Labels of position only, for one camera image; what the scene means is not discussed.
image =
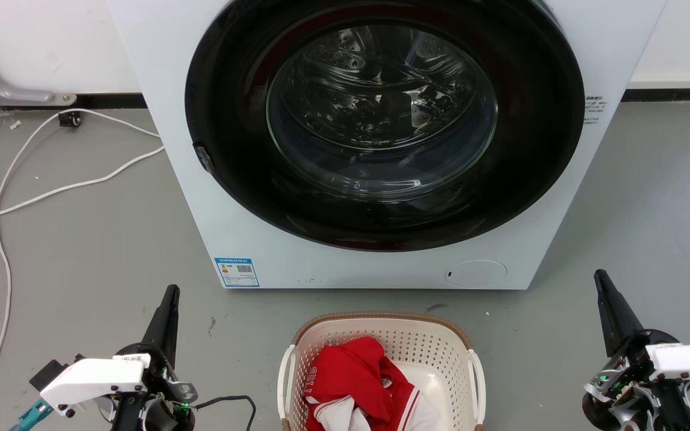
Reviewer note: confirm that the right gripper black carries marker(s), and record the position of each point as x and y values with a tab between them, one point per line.
632	383

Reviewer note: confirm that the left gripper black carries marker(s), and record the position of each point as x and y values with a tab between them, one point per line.
162	383

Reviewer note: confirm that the cream perforated laundry basket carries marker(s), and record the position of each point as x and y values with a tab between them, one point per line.
435	347

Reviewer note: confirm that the blue energy label sticker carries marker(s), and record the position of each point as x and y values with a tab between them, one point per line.
236	272

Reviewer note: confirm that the small black box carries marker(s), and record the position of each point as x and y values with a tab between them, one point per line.
47	375

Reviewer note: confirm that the round white filter cover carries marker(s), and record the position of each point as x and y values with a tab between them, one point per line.
476	273

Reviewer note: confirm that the black round washer door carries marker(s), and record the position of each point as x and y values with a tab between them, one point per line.
518	179

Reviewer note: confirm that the red garment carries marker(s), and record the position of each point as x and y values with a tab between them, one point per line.
351	374

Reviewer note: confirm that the white garment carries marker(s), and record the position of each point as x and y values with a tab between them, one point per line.
426	389

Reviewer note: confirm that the grey printed text sticker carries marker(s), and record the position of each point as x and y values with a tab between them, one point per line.
593	109

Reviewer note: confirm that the white front-load washing machine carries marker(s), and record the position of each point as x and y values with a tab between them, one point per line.
369	266

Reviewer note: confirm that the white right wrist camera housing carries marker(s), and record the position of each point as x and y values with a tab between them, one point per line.
689	359

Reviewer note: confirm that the small black wall caster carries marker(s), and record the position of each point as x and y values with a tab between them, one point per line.
69	119

